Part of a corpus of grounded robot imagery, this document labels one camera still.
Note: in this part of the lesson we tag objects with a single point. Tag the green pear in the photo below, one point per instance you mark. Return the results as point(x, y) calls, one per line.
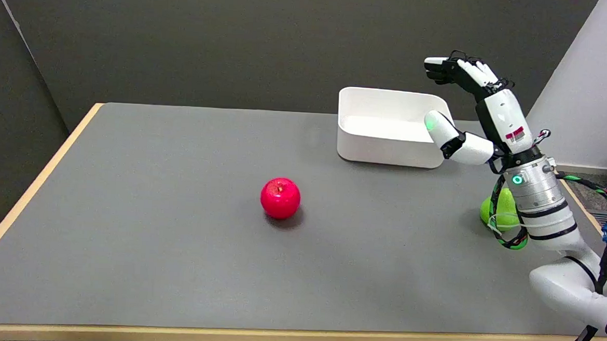
point(500, 210)

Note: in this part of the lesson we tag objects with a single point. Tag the red apple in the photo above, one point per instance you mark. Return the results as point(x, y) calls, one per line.
point(280, 198)

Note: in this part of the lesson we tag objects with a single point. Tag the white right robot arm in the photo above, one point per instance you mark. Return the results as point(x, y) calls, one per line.
point(555, 225)

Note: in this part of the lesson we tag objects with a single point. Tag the white panel board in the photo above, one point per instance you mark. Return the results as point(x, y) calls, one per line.
point(593, 87)

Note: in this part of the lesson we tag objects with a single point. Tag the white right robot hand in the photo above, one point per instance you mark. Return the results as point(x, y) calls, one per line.
point(504, 116)

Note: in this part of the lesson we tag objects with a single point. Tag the white rectangular plastic bin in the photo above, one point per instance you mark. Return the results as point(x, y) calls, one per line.
point(389, 127)

